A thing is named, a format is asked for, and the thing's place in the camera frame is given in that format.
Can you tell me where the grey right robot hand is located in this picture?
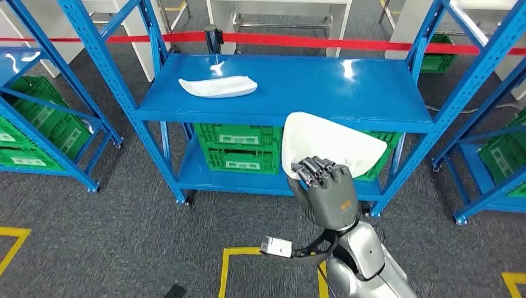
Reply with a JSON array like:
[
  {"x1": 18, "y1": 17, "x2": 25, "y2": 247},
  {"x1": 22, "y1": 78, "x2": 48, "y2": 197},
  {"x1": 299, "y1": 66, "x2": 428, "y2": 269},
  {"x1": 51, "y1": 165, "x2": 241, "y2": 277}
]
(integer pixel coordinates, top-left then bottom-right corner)
[{"x1": 285, "y1": 156, "x2": 360, "y2": 231}]

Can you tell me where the white curved plastic part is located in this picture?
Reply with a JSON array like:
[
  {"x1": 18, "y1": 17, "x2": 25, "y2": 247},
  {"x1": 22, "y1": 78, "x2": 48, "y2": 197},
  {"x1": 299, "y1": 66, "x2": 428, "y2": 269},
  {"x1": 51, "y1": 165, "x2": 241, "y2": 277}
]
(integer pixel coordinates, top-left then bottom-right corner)
[
  {"x1": 281, "y1": 111, "x2": 388, "y2": 181},
  {"x1": 178, "y1": 75, "x2": 259, "y2": 99}
]

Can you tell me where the blue metal shelf rack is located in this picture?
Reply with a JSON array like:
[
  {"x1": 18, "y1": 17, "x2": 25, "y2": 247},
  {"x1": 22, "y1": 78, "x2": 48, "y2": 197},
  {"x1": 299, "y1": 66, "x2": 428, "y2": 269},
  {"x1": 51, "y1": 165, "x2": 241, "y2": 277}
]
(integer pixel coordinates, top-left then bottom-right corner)
[
  {"x1": 431, "y1": 82, "x2": 526, "y2": 226},
  {"x1": 57, "y1": 0, "x2": 526, "y2": 218},
  {"x1": 0, "y1": 0, "x2": 124, "y2": 194}
]

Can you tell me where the yellow floor tape marking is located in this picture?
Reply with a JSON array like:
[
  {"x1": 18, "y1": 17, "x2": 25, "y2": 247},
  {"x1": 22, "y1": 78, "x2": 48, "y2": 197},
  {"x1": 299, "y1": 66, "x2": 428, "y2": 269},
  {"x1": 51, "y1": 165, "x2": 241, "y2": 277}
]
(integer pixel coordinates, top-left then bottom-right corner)
[
  {"x1": 0, "y1": 226, "x2": 32, "y2": 277},
  {"x1": 218, "y1": 246, "x2": 329, "y2": 298}
]

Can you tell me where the red barrier belt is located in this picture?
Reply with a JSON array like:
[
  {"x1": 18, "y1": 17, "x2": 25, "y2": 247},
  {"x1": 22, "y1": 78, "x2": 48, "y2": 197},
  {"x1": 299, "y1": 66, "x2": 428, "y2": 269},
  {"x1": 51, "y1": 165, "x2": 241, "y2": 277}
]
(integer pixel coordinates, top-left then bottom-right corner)
[{"x1": 0, "y1": 32, "x2": 526, "y2": 56}]

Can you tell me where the white table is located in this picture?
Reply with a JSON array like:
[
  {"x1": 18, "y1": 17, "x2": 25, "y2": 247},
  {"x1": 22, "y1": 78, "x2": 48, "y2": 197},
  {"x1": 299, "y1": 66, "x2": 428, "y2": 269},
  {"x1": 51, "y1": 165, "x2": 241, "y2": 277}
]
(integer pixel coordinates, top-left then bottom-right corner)
[
  {"x1": 0, "y1": 0, "x2": 167, "y2": 83},
  {"x1": 384, "y1": 0, "x2": 526, "y2": 102},
  {"x1": 205, "y1": 0, "x2": 354, "y2": 58}
]

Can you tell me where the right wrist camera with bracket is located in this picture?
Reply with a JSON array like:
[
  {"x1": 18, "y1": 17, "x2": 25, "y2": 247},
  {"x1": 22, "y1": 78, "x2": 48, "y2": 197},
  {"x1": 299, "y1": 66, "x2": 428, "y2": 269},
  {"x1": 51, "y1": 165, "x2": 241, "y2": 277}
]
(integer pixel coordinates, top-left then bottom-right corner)
[{"x1": 259, "y1": 230, "x2": 340, "y2": 265}]

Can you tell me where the white floor cable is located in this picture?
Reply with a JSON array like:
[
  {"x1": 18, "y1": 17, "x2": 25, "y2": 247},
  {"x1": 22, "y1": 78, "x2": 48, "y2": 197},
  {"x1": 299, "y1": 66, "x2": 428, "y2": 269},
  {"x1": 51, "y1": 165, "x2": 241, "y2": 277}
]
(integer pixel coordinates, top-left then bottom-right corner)
[{"x1": 425, "y1": 102, "x2": 526, "y2": 114}]

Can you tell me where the chrome metal frame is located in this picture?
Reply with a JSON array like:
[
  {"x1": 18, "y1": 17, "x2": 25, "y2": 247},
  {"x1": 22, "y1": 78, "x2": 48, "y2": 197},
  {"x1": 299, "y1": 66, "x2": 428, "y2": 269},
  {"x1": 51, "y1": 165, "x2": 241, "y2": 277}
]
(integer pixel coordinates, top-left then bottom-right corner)
[
  {"x1": 378, "y1": 0, "x2": 401, "y2": 24},
  {"x1": 232, "y1": 13, "x2": 334, "y2": 27},
  {"x1": 156, "y1": 0, "x2": 192, "y2": 21},
  {"x1": 88, "y1": 12, "x2": 120, "y2": 25}
]

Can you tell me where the black stanchion post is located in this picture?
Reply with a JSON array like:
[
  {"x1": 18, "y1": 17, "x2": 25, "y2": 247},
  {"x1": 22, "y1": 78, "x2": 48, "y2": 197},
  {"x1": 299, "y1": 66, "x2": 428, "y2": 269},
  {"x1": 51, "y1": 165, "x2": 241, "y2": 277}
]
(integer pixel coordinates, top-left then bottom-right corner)
[{"x1": 204, "y1": 24, "x2": 225, "y2": 55}]

